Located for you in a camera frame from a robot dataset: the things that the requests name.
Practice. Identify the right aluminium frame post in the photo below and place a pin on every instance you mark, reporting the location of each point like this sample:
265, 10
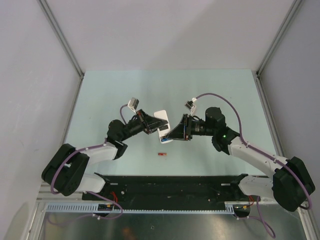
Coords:
280, 34

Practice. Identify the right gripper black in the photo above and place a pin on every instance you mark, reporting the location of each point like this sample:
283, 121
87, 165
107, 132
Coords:
183, 131

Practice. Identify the aluminium frame post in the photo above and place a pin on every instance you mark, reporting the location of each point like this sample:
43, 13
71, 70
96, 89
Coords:
280, 34
46, 9

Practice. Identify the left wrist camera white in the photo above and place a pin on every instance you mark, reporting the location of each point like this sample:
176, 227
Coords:
133, 104

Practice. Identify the left aluminium frame post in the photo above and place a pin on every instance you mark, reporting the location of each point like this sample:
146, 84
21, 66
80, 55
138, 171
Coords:
46, 9

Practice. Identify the white remote control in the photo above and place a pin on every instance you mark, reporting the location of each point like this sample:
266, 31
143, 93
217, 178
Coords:
164, 129

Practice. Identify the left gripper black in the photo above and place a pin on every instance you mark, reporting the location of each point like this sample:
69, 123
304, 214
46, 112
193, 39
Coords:
153, 123

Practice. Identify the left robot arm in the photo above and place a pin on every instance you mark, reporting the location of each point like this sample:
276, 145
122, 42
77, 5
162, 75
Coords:
65, 173

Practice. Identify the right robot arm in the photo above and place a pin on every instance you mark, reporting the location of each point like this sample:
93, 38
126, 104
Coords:
288, 181

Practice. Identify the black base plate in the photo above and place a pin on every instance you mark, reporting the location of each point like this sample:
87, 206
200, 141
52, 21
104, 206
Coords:
173, 192

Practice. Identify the grey slotted cable duct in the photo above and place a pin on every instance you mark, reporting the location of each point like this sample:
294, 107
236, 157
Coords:
104, 208

